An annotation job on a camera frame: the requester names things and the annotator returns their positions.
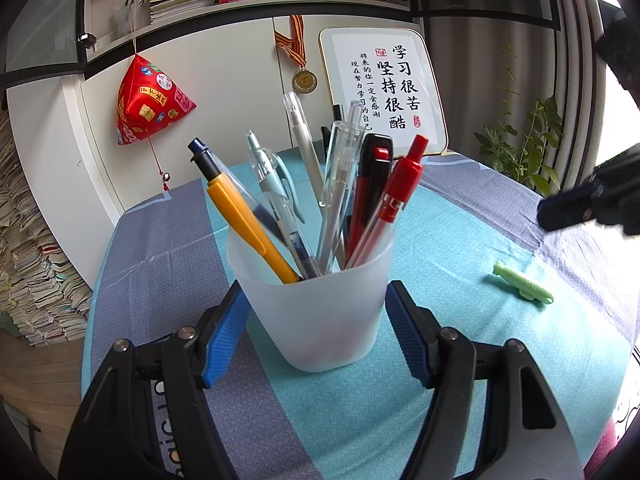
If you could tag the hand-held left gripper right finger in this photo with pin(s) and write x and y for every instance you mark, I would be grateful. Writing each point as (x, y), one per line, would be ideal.
(412, 337)

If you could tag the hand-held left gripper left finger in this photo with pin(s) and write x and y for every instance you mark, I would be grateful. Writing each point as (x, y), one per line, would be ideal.
(225, 340)

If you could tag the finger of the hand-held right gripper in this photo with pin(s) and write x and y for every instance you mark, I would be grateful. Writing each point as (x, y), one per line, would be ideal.
(567, 208)
(617, 50)

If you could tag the translucent white plastic cup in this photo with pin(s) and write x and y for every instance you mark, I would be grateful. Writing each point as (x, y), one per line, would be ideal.
(310, 320)

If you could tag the green pen cap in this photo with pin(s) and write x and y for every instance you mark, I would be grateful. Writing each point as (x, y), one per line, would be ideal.
(522, 284)

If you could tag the yellow and black pen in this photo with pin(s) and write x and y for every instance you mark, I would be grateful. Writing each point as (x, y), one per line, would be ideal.
(240, 215)

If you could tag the red capped gel pen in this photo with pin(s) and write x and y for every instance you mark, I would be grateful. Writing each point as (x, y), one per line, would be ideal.
(400, 185)

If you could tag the clear pen with teal grip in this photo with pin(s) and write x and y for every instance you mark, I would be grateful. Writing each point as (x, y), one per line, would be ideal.
(272, 180)

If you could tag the wide red and black pen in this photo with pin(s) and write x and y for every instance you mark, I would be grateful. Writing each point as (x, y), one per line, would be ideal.
(374, 170)

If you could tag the clear pen with white grip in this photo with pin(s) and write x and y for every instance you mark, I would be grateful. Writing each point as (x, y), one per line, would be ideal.
(340, 170)

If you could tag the clear pen with blue cap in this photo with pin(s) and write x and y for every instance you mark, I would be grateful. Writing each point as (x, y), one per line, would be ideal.
(197, 146)

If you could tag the beige pen with clear cap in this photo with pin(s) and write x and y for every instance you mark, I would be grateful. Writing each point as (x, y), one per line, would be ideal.
(305, 145)

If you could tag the blue grey printed tablecloth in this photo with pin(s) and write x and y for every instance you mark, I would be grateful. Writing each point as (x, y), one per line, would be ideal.
(475, 335)

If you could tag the green leafy potted plant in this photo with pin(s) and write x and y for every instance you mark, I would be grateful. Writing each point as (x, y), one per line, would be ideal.
(525, 140)

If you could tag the grey curtain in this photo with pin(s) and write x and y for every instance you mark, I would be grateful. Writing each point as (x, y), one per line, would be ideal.
(495, 75)

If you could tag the large pile of worn books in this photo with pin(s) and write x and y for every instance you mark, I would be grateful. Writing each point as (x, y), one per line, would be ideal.
(35, 260)

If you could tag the framed calligraphy board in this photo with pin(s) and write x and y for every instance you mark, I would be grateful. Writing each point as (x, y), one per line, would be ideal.
(395, 85)

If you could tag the floral patterned seat cushion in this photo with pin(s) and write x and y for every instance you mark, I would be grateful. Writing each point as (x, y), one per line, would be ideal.
(627, 412)

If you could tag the person's red trousers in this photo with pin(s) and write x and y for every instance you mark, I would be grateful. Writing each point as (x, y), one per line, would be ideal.
(600, 452)

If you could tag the red pyramid hanging ornament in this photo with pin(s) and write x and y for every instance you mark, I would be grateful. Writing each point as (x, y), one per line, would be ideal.
(150, 105)

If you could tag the white bookshelf cabinet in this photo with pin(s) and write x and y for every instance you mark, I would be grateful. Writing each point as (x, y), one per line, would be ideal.
(215, 85)

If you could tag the gold medal with striped ribbon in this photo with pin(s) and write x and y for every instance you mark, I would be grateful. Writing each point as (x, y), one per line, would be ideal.
(305, 80)

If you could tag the clear acrylic pen holder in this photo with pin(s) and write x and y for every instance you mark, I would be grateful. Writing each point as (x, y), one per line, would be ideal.
(125, 20)

